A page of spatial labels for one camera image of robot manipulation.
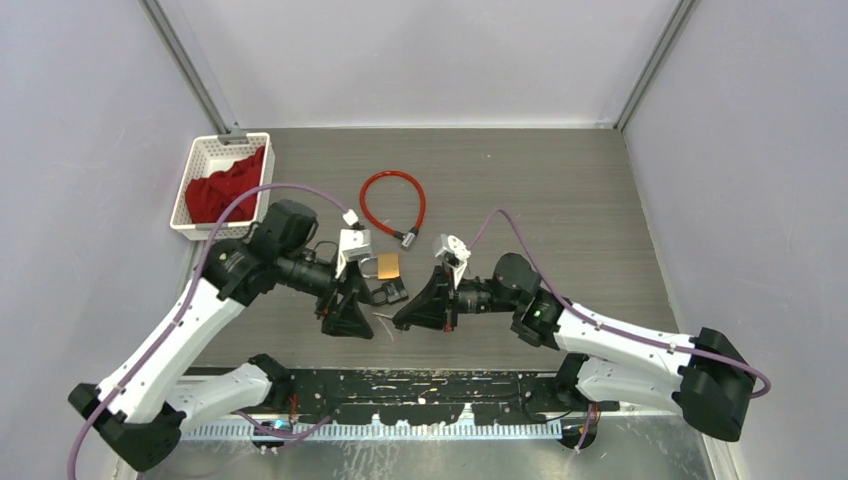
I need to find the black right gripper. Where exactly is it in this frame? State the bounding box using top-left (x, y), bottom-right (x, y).
top-left (396, 261), bottom-right (521, 332)

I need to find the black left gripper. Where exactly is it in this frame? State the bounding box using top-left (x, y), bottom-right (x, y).
top-left (278, 248), bottom-right (375, 337)

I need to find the brass padlock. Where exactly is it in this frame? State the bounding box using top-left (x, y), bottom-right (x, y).
top-left (359, 253), bottom-right (400, 281)

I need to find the black Kaijing padlock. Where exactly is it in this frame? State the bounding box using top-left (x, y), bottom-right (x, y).
top-left (370, 277), bottom-right (409, 307)

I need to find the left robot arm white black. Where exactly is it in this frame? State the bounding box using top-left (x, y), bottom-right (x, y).
top-left (69, 200), bottom-right (373, 472)

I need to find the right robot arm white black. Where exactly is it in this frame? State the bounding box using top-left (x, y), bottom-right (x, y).
top-left (392, 253), bottom-right (756, 442)

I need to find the red cloth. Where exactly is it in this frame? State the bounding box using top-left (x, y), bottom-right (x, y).
top-left (185, 146), bottom-right (266, 223)

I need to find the white plastic basket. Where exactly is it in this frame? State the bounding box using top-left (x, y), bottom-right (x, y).
top-left (170, 132), bottom-right (275, 241)

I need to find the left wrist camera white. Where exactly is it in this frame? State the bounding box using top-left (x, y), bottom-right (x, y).
top-left (335, 229), bottom-right (373, 279)

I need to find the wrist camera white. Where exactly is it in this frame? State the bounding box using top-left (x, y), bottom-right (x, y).
top-left (433, 234), bottom-right (471, 287)
top-left (335, 229), bottom-right (373, 279)

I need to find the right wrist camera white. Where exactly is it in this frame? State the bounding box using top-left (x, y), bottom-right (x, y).
top-left (433, 234), bottom-right (471, 287)

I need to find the red cable lock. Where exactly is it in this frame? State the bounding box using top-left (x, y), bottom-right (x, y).
top-left (358, 170), bottom-right (428, 251)

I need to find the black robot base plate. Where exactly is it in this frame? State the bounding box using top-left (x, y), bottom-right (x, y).
top-left (185, 367), bottom-right (621, 429)

